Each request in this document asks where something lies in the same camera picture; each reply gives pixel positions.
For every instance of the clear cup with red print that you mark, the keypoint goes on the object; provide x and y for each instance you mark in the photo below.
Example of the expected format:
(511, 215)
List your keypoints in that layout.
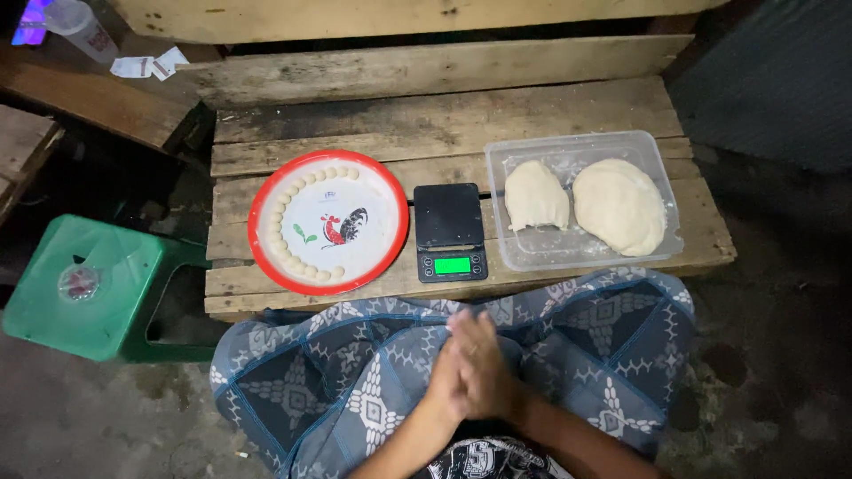
(78, 283)

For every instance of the small dough lump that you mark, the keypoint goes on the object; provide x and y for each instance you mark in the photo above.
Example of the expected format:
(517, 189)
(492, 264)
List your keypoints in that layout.
(536, 196)

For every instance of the brown wooden bench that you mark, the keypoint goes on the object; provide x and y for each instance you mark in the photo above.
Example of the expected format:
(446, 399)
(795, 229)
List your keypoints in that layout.
(100, 100)

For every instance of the white crumpled paper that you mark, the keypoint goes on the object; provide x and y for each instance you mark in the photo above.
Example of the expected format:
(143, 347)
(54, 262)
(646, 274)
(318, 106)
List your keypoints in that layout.
(170, 63)
(131, 67)

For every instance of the worn wooden board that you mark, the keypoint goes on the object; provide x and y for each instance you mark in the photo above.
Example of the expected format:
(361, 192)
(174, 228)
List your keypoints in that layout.
(23, 146)

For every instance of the black digital kitchen scale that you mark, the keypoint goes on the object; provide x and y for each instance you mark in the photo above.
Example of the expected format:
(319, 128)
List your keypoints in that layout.
(449, 219)

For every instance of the clear plastic container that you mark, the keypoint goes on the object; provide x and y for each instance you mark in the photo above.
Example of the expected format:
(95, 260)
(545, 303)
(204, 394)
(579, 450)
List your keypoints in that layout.
(566, 249)

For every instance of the red rimmed rooster plate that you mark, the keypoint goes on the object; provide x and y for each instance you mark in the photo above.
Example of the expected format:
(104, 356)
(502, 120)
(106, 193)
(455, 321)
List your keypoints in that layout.
(333, 223)

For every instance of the clear plastic drink cup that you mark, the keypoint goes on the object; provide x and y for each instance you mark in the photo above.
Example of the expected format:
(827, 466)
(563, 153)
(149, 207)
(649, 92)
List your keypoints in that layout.
(83, 30)

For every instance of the black white printed shirt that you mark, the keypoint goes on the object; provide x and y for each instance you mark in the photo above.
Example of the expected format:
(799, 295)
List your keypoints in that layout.
(492, 460)

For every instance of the large dough lump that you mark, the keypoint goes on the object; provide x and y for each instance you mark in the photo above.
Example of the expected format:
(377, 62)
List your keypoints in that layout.
(619, 206)

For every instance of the person's left hand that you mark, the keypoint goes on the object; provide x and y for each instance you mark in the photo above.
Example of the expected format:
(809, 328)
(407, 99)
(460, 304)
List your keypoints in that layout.
(442, 382)

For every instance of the phone with lit screen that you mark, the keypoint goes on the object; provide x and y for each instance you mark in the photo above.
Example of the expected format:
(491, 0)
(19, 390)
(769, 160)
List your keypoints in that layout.
(30, 23)

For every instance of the green plastic stool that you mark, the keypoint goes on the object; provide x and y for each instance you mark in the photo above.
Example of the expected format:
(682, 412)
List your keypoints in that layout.
(100, 319)

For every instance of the person's right fingers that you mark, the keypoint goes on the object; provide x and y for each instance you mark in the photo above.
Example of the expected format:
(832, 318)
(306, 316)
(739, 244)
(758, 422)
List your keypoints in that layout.
(474, 336)

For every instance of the grey patterned sarong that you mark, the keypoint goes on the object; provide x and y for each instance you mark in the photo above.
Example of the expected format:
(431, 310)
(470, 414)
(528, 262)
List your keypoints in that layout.
(599, 332)

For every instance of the person's right hand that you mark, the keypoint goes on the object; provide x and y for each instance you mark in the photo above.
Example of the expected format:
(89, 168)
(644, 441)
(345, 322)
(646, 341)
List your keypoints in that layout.
(489, 379)

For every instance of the row of small dough balls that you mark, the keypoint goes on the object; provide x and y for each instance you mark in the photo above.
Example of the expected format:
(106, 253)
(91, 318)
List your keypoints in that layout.
(276, 213)

